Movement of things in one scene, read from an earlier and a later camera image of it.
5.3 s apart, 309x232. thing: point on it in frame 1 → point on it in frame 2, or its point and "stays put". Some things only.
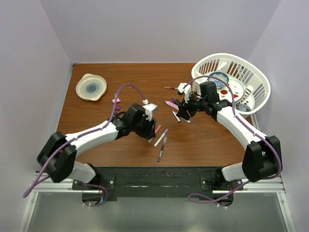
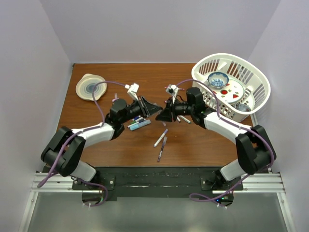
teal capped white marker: x=187 y=121 stays put
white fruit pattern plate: x=225 y=93 stays put
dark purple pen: x=164 y=141 stays put
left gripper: x=149 y=132 → x=150 y=108
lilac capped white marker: x=159 y=139 stays put
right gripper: x=183 y=112 → x=169 y=113
